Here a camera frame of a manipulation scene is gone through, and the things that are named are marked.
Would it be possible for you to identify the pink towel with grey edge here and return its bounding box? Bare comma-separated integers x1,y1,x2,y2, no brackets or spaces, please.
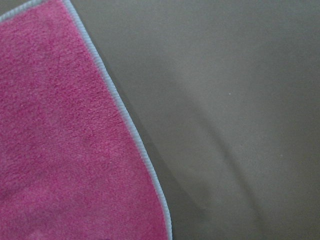
0,0,173,240

